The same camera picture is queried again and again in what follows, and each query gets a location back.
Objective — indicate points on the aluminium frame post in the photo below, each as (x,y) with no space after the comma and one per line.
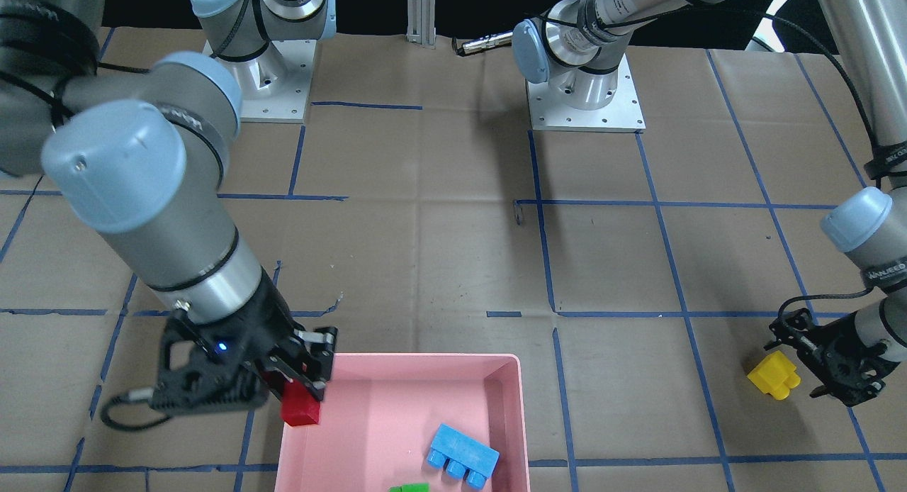
(420,26)

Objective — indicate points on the red small block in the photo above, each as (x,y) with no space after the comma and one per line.
(298,406)

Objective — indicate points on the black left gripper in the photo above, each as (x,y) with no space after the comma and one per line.
(793,334)

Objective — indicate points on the pink plastic box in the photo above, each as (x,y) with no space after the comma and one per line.
(382,411)

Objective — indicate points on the green two-stud block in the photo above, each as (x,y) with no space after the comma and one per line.
(411,487)

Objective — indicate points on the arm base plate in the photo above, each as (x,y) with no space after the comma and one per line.
(581,101)
(275,80)

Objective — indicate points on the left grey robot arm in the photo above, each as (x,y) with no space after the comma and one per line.
(840,157)

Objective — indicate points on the yellow two-stud block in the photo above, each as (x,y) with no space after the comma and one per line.
(774,376)

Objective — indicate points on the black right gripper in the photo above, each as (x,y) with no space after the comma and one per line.
(271,316)

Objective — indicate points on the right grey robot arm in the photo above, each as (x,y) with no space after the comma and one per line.
(140,156)

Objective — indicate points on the blue three-stud block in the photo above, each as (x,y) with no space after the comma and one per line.
(462,457)

